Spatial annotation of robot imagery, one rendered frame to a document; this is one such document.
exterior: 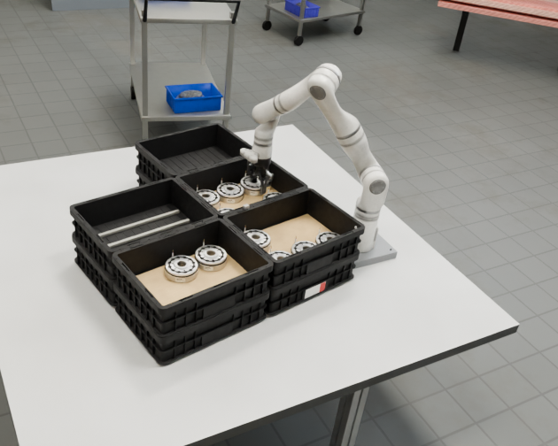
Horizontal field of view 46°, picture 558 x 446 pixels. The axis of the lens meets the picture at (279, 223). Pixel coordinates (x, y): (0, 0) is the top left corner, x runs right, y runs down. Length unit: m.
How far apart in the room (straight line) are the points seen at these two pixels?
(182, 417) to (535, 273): 2.60
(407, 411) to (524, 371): 0.67
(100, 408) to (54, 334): 0.33
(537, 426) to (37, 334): 2.07
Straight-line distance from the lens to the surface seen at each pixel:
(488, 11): 6.78
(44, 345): 2.09
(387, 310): 2.28
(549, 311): 3.76
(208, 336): 2.02
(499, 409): 3.11
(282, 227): 2.35
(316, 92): 2.11
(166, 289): 2.04
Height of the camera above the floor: 2.15
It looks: 34 degrees down
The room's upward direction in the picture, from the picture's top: 7 degrees clockwise
